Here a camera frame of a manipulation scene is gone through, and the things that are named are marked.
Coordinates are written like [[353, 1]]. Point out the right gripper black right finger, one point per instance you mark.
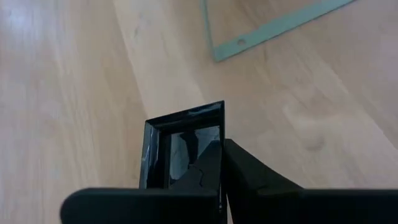
[[311, 208]]

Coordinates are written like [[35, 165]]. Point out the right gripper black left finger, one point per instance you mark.
[[140, 207]]

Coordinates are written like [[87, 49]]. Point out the black square mini plate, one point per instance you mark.
[[154, 161]]

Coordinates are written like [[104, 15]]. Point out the pale green perforated shelf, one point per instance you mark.
[[264, 32]]

